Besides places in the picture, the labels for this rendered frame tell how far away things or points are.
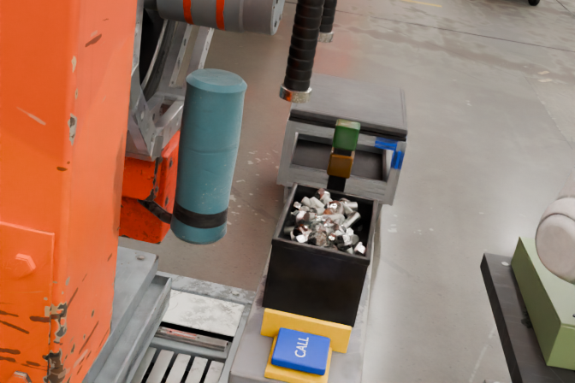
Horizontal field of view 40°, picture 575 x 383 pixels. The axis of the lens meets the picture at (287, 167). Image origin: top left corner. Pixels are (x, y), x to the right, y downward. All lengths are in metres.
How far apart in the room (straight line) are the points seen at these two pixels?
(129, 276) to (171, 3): 0.62
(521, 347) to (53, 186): 1.02
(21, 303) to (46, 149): 0.16
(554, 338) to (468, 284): 0.83
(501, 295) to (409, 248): 0.75
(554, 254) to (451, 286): 0.93
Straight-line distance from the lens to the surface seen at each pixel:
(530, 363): 1.49
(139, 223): 1.38
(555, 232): 1.33
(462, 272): 2.33
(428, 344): 1.99
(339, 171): 1.31
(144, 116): 1.15
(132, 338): 1.59
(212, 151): 1.16
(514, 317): 1.60
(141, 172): 1.29
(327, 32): 1.41
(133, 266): 1.65
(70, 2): 0.65
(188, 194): 1.20
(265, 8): 1.19
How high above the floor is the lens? 1.11
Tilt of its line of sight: 24 degrees down
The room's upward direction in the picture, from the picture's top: 10 degrees clockwise
